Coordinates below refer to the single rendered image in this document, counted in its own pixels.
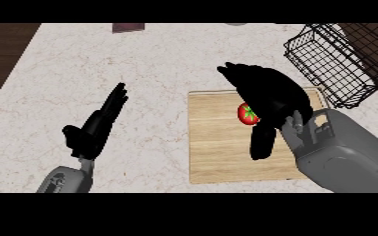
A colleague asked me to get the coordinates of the pale wooden tray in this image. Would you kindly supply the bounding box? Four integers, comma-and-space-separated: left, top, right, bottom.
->
188, 86, 329, 185

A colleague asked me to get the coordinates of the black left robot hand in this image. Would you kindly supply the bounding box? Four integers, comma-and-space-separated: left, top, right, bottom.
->
61, 82, 130, 161

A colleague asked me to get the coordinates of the black wire tiered basket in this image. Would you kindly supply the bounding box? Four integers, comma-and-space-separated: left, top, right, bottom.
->
282, 23, 378, 110

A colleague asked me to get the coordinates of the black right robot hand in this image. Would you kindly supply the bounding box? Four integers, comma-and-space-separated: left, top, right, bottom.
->
216, 61, 315, 161

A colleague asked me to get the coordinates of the red tomato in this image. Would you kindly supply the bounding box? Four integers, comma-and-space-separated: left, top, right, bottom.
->
238, 102, 261, 126

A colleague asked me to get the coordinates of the dark maroon box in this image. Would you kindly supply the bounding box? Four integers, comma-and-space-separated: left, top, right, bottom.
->
111, 23, 146, 34

